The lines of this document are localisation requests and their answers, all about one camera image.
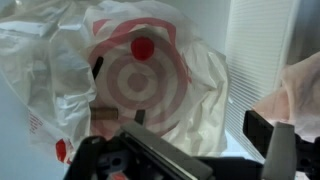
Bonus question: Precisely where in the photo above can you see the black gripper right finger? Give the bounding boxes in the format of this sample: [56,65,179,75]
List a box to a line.
[261,122,297,180]

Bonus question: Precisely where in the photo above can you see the white plastic target bag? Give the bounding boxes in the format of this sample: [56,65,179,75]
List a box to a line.
[0,0,229,163]

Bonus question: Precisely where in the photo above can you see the white pink cloth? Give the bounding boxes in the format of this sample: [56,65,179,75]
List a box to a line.
[253,52,320,142]

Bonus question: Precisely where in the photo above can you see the white storage container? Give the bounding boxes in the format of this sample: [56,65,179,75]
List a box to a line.
[224,0,320,164]

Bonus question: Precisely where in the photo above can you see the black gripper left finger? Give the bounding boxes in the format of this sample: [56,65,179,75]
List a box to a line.
[121,122,214,180]

